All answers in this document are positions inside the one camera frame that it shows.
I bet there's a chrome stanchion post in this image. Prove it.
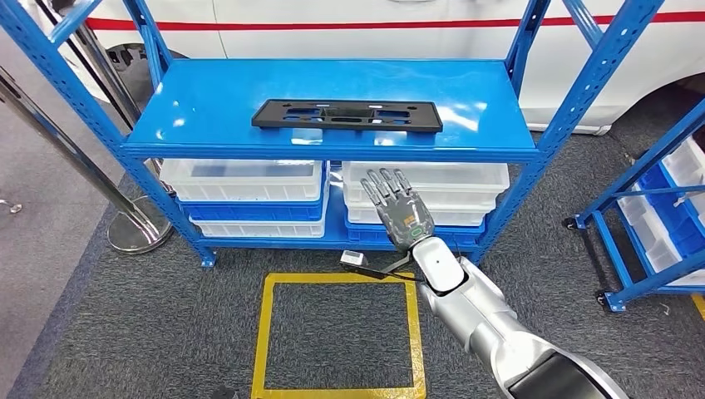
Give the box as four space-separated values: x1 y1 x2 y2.
35 0 166 177
0 66 175 255

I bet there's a white car with red stripe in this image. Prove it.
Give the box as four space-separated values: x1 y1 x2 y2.
32 0 705 136

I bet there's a blue wheeled shelf rack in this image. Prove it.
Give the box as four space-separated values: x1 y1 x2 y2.
564 99 705 313

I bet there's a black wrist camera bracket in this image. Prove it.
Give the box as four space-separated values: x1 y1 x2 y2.
338 250 428 283

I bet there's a black plastic plate frame part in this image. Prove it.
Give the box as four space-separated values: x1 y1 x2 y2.
251 99 444 134

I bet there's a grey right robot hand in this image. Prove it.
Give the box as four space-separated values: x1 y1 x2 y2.
360 168 436 254

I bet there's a white plastic bin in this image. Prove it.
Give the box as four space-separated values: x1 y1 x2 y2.
616 190 705 288
345 200 497 227
341 160 511 208
160 160 325 203
660 136 705 216
190 211 328 239

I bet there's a blue metal shelf rack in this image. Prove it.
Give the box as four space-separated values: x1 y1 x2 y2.
0 0 668 269

